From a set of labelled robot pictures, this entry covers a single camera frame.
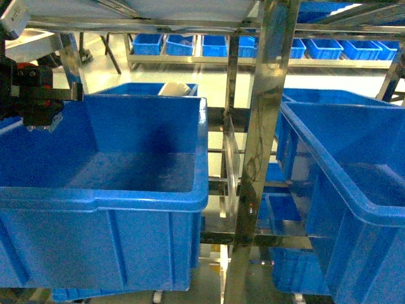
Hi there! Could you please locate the steel rack upright post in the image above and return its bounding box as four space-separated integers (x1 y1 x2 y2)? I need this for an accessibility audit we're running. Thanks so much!
224 1 300 303

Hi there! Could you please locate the red mushroom push button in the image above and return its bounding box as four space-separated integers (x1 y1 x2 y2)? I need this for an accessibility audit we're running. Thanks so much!
15 61 64 133

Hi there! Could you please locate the blue target bin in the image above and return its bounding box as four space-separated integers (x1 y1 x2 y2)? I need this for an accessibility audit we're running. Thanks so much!
1 94 208 291
277 102 404 303

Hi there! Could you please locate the white object in rear bin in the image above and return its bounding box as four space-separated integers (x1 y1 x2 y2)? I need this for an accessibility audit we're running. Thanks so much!
158 82 191 96

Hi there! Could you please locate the right blue target bin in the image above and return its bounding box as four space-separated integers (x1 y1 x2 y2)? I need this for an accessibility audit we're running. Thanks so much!
277 102 404 303

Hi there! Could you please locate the left blue target bin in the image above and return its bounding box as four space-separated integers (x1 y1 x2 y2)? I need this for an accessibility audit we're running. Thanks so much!
1 94 208 291

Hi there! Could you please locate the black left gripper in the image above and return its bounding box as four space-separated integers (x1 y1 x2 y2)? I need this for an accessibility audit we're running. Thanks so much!
1 28 84 127

